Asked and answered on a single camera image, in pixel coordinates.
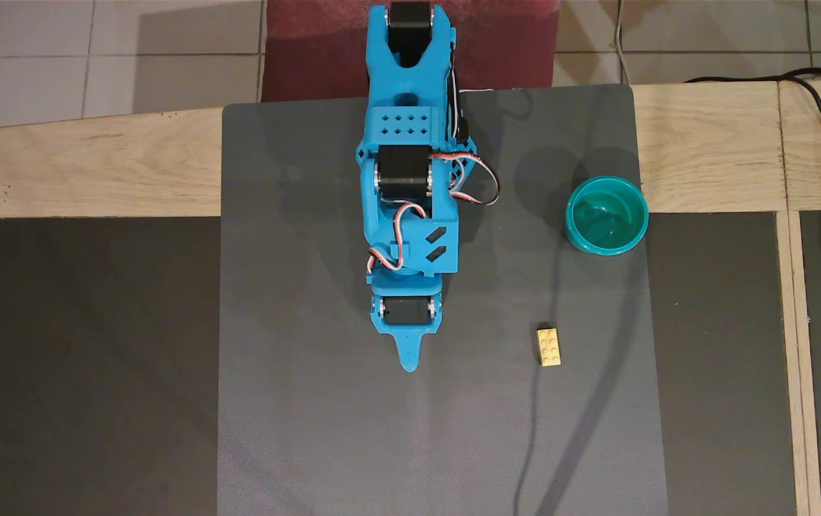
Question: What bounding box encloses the teal plastic cup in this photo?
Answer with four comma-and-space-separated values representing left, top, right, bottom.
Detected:
565, 176, 650, 257

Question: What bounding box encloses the red white black servo cable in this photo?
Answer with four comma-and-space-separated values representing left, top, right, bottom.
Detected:
365, 203, 431, 282
429, 150, 501, 209

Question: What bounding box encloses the pale yellow lego brick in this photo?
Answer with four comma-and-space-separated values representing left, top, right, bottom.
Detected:
537, 327, 562, 368

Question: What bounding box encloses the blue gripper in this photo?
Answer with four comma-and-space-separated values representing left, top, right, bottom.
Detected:
369, 275, 446, 375

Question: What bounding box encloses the dark red rug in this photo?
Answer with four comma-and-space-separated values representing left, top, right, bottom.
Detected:
261, 0, 560, 103

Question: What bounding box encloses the thick black cable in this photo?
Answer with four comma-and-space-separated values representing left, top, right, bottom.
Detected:
681, 67, 821, 516

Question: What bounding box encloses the gray rubber mat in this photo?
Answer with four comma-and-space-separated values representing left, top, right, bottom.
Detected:
216, 84, 669, 516

